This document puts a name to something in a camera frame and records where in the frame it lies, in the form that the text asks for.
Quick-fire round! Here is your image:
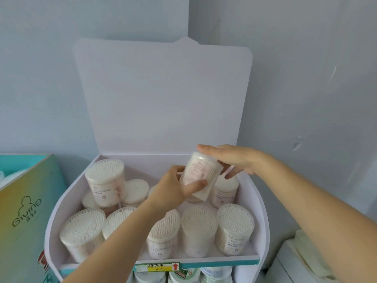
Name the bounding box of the person's right hand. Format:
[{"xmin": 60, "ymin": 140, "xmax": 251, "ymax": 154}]
[{"xmin": 196, "ymin": 144, "xmax": 265, "ymax": 180}]

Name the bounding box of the person's left hand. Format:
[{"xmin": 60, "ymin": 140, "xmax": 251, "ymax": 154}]
[{"xmin": 147, "ymin": 165, "xmax": 208, "ymax": 210}]

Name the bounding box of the clear cotton swab jar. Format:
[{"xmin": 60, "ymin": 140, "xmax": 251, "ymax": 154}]
[{"xmin": 179, "ymin": 152, "xmax": 226, "ymax": 202}]

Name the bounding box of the person's right forearm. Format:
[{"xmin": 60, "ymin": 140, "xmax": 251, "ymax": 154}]
[{"xmin": 253, "ymin": 154, "xmax": 377, "ymax": 283}]

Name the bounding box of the person's left forearm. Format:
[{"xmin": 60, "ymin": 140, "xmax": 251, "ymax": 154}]
[{"xmin": 62, "ymin": 200, "xmax": 158, "ymax": 283}]

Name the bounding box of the group of cotton swab jars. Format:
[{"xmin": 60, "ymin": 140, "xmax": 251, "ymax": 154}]
[{"xmin": 59, "ymin": 158, "xmax": 255, "ymax": 263}]

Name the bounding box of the yellow and white price label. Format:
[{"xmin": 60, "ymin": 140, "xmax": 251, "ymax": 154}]
[{"xmin": 135, "ymin": 262, "xmax": 180, "ymax": 273}]

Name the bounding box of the green labelled tub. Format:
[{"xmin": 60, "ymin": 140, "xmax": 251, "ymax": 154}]
[{"xmin": 169, "ymin": 268, "xmax": 201, "ymax": 283}]

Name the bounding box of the pale blue labelled tub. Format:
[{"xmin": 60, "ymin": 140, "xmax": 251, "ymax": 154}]
[{"xmin": 200, "ymin": 266, "xmax": 233, "ymax": 283}]

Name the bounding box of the white cardboard display stand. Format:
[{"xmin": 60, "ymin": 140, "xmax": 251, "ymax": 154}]
[{"xmin": 44, "ymin": 37, "xmax": 270, "ymax": 283}]

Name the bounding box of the white lidded tub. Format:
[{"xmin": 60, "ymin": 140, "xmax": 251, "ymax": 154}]
[{"xmin": 134, "ymin": 271, "xmax": 167, "ymax": 283}]

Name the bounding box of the white box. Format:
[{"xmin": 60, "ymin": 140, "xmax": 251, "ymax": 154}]
[{"xmin": 264, "ymin": 239, "xmax": 317, "ymax": 283}]

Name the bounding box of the colourful cardboard box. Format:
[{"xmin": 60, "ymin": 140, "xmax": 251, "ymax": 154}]
[{"xmin": 0, "ymin": 154, "xmax": 70, "ymax": 283}]

